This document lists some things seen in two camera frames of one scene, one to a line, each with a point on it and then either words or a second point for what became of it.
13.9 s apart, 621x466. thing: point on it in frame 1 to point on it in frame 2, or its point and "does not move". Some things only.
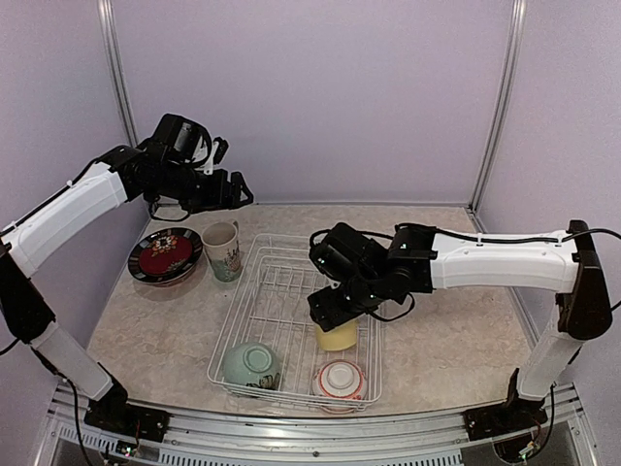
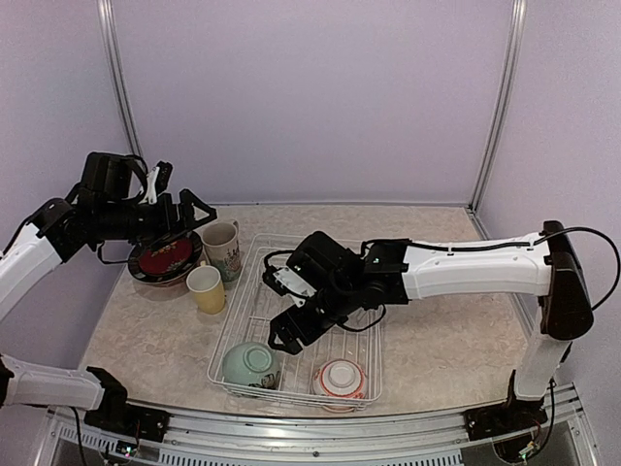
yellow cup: [340, 339] to [208, 286]
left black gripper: [218, 200] to [184, 220]
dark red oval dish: [164, 253] does not move
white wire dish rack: [272, 350] does not move
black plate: [166, 255] does not move
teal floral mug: [220, 240] does not move
